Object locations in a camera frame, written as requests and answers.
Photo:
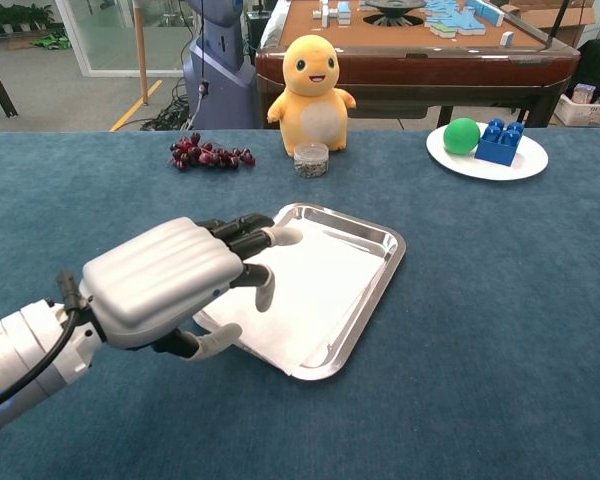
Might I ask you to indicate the white blue mahjong tile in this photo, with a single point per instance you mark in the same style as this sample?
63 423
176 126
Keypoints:
506 38
344 14
324 11

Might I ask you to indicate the dark red grape bunch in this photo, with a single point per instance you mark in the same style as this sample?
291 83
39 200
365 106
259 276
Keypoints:
205 157

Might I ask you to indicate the brown cardboard box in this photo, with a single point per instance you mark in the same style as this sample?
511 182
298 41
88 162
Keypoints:
570 17

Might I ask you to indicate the white framed glass partition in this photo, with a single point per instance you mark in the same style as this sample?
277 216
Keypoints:
110 35

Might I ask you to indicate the green ball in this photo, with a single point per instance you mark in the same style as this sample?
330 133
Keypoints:
461 136

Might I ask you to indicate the wooden pole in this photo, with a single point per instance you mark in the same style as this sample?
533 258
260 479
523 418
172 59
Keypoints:
141 50

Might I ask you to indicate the blue mahjong tile pile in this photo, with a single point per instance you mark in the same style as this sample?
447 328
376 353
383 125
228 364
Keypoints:
460 17

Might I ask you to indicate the green cloth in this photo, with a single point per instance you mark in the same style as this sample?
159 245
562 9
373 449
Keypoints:
52 41

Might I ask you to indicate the silver metal tray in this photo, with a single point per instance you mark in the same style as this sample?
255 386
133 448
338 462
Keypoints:
350 222

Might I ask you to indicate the green potted plants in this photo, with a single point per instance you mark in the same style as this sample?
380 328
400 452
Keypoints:
15 17

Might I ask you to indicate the brown mahjong table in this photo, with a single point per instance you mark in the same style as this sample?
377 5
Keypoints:
430 65

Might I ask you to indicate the blue building block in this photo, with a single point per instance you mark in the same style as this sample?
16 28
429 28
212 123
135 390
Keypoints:
497 147

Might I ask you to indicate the yellow plush toy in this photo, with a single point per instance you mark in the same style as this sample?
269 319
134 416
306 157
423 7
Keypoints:
312 120

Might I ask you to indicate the white round plate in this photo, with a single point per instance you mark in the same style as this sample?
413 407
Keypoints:
530 160

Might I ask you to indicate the white plastic crate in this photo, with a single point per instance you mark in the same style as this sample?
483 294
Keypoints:
580 112

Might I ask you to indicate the blue grey machine base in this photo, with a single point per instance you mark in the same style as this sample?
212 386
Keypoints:
215 75

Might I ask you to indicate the blue felt table cover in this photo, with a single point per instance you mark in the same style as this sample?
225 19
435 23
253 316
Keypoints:
480 300

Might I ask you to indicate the small clear plastic jar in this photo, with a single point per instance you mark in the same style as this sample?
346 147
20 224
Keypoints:
311 162

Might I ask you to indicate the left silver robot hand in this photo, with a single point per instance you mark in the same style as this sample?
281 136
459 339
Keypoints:
160 275

